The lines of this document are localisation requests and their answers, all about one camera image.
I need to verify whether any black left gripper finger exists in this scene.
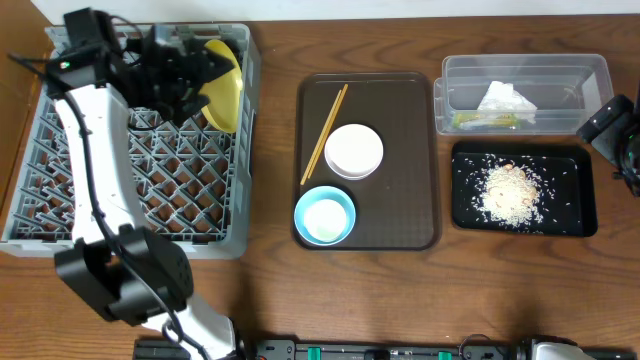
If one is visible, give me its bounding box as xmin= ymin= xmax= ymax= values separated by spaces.
xmin=194 ymin=47 xmax=235 ymax=84
xmin=171 ymin=93 xmax=209 ymax=127

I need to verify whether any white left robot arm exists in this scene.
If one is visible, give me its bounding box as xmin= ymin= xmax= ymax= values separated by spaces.
xmin=44 ymin=8 xmax=248 ymax=359

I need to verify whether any yellow plastic plate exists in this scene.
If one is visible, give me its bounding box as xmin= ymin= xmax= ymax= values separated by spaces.
xmin=200 ymin=39 xmax=244 ymax=134

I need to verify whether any pile of leftover rice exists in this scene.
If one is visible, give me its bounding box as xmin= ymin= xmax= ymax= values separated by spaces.
xmin=452 ymin=153 xmax=558 ymax=233

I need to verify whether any green snack wrapper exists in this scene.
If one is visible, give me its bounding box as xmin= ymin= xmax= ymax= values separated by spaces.
xmin=452 ymin=113 xmax=521 ymax=130

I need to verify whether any black food waste tray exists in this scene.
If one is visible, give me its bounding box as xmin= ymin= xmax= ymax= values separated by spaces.
xmin=451 ymin=141 xmax=598 ymax=237

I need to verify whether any clear plastic waste bin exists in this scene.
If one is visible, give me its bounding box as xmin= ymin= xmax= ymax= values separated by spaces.
xmin=433 ymin=54 xmax=614 ymax=136

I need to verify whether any light blue bowl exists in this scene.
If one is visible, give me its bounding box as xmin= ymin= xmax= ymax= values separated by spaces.
xmin=293 ymin=186 xmax=357 ymax=246

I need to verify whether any grey plastic dish rack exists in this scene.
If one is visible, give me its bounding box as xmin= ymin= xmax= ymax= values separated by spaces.
xmin=1 ymin=23 xmax=261 ymax=259

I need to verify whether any white bowl with rice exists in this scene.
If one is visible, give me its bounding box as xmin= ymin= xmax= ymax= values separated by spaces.
xmin=324 ymin=123 xmax=384 ymax=180

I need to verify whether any dark brown serving tray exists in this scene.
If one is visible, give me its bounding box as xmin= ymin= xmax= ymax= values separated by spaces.
xmin=293 ymin=72 xmax=441 ymax=251

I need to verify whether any white paper napkin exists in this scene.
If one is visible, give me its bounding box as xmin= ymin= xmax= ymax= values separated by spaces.
xmin=477 ymin=81 xmax=537 ymax=124

